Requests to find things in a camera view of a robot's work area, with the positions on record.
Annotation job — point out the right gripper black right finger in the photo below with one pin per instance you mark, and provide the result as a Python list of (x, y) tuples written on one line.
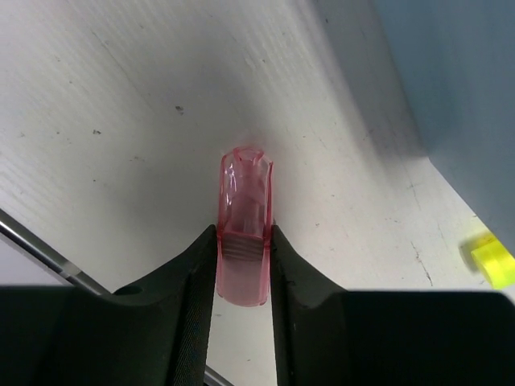
[(327, 335)]

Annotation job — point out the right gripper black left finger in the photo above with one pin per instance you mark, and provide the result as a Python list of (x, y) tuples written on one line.
[(153, 331)]

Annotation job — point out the pink eraser capsule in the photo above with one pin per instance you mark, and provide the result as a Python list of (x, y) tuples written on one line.
[(243, 230)]

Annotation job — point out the yellow highlighter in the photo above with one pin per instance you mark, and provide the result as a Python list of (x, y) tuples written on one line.
[(487, 255)]

